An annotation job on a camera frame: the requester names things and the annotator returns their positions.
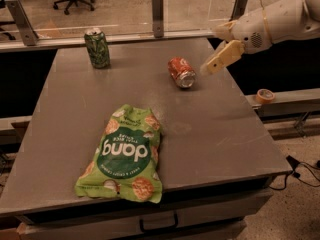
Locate glass barrier panel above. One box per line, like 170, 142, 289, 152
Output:
0, 0, 301, 42

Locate black floor cable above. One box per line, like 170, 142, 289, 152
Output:
268, 155, 320, 191

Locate grey table drawer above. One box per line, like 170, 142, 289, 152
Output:
17, 188, 272, 240

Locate black drawer handle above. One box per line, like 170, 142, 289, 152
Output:
139, 212, 179, 234

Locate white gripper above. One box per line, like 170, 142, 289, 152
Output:
200, 0, 306, 75

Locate green soda can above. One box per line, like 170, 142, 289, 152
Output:
84, 28, 110, 69

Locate middle metal glass bracket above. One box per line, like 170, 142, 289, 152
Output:
152, 0, 164, 38

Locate right metal glass bracket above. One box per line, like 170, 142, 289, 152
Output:
230, 0, 248, 20

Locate metal glass bracket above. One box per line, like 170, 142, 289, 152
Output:
5, 0, 39, 46
152, 0, 164, 38
230, 0, 248, 20

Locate left metal glass bracket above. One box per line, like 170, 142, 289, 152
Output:
5, 0, 39, 46

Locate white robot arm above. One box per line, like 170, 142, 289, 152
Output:
200, 0, 320, 75

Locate orange tape roll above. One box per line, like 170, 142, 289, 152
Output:
256, 89, 275, 104

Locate green dang chips bag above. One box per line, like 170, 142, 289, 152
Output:
75, 105, 163, 203

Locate red coke can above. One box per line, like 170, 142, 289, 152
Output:
168, 57, 196, 88

